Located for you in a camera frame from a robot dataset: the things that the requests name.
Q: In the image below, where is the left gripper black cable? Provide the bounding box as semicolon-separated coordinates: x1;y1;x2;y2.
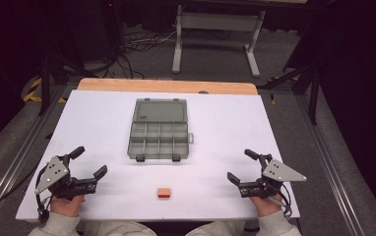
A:
33;172;52;224

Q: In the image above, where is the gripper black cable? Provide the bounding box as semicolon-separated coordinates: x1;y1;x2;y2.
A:
33;172;52;224
273;182;293;219

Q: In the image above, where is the wooden table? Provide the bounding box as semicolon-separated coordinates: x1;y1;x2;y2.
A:
76;78;260;96

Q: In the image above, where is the white metal desk frame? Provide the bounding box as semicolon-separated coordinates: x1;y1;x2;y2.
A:
171;3;267;79

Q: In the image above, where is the bundle of floor cables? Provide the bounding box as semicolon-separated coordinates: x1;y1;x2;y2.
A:
87;28;179;80

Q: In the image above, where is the small orange block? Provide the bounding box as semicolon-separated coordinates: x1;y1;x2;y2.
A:
157;187;172;200

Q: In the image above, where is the person's right leg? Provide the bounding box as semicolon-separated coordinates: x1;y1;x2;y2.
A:
185;221;260;236

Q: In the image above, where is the black metal stand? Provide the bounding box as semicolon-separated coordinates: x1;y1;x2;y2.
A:
37;52;91;116
260;60;322;126

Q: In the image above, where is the white board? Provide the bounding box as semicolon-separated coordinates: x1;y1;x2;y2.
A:
15;88;302;222

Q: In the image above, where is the person's left leg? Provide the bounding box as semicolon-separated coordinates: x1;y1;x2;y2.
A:
77;220;158;236

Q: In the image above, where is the aluminium floor rail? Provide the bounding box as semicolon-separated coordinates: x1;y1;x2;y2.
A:
295;93;369;236
0;84;68;230

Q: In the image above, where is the person's right hand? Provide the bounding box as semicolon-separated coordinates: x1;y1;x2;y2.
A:
250;195;284;218

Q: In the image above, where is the person's left hand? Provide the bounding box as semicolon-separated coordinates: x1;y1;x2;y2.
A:
49;195;87;218

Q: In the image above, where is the grey clear compartment box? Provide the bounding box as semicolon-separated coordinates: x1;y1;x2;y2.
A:
126;97;195;163

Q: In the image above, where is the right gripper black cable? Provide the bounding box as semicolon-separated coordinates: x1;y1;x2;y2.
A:
273;182;293;219

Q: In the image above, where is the yellow black hazard tape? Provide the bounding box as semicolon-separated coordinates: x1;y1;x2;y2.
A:
23;76;68;104

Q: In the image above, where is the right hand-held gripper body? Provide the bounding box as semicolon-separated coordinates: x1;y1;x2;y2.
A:
237;153;308;200

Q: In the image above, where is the person's leg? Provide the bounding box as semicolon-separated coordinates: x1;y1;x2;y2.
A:
77;220;158;236
185;221;260;236

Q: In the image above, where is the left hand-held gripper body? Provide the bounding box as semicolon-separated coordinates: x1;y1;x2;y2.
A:
33;154;98;202

